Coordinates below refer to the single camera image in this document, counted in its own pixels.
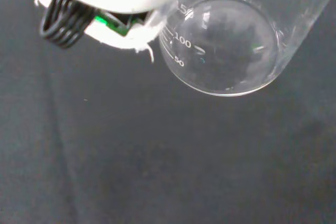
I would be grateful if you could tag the black bench cloth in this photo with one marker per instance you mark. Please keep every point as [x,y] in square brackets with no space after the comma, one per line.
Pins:
[131,155]

